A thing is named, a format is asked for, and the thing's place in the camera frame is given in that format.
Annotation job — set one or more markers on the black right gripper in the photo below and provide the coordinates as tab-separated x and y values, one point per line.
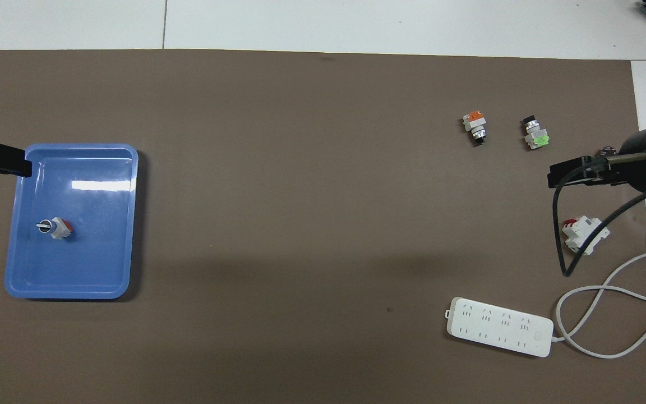
640	163

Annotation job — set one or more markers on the red selector switch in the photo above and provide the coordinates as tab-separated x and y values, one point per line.
59	228

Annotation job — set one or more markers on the dark cylindrical capacitor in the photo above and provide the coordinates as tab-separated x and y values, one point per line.
605	150

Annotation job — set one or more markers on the white circuit breaker red lever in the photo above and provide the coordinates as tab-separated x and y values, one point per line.
585	234

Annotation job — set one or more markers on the blue plastic tray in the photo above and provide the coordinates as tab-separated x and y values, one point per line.
87	252

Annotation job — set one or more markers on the white power strip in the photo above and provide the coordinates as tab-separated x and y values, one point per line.
499	328

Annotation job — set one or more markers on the brown table mat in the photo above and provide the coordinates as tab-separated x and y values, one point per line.
300	168

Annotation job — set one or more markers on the green push-button switch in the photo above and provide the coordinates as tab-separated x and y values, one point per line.
536	136

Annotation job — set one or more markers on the orange selector switch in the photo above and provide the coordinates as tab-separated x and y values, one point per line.
474	124

